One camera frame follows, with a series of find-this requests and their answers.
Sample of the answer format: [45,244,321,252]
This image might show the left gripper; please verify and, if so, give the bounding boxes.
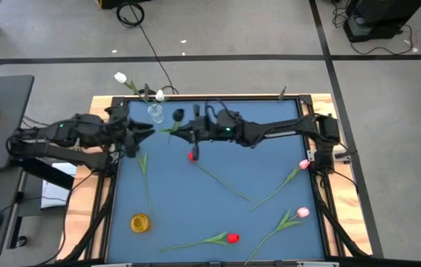
[105,106,156,159]

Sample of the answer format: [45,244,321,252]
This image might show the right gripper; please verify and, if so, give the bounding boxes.
[172,105,219,162]

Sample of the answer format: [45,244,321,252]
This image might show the black artificial tulip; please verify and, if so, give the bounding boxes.
[159,108,186,145]

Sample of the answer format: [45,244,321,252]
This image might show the red artificial tulip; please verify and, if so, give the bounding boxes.
[187,151,252,202]
[157,231,241,253]

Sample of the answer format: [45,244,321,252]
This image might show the green flower stem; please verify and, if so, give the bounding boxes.
[135,151,155,217]

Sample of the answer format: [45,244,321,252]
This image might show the white artificial tulip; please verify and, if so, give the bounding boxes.
[154,89,166,112]
[114,71,159,112]

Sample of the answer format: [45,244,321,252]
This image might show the pink artificial tulip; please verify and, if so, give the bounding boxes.
[249,158,311,212]
[244,206,311,266]

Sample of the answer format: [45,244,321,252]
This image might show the clear glass vase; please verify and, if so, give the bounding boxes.
[147,103,165,125]

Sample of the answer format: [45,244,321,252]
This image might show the amber glass vase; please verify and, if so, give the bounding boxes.
[130,213,152,234]

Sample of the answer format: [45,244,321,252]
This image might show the white sheet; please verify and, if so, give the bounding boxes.
[41,162,77,211]

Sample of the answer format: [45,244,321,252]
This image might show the black floor box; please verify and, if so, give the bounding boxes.
[97,0,151,10]

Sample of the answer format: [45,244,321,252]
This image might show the dark grey desk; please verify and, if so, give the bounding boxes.
[0,75,76,263]

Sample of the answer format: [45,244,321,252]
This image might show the wooden table board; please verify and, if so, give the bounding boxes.
[56,92,374,260]

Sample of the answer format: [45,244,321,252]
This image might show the black equipment stand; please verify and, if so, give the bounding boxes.
[343,0,421,44]

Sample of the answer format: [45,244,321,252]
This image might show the black floor cable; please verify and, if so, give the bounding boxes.
[116,1,180,96]

